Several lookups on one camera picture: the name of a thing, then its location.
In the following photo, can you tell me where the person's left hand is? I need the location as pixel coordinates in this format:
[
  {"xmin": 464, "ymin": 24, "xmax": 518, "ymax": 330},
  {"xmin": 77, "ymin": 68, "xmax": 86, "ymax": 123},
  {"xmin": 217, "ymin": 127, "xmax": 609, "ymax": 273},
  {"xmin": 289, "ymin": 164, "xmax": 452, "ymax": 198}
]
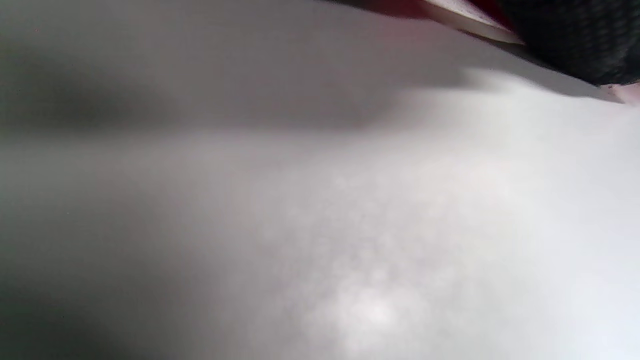
[{"xmin": 500, "ymin": 0, "xmax": 640, "ymax": 87}]

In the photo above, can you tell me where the red plastic container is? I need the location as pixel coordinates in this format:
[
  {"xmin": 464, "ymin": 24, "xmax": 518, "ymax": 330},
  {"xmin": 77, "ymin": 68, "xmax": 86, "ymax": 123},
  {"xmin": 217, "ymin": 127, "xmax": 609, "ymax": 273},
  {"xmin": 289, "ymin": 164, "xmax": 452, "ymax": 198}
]
[{"xmin": 420, "ymin": 0, "xmax": 526, "ymax": 46}]

